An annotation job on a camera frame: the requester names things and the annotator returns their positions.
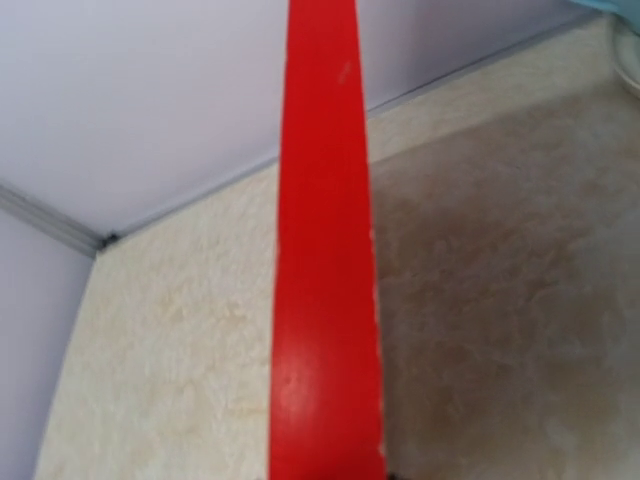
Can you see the red wooden picture frame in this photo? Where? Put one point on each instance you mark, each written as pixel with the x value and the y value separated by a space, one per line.
pixel 326 399

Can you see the left aluminium corner post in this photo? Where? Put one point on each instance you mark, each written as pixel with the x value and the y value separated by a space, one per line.
pixel 54 224

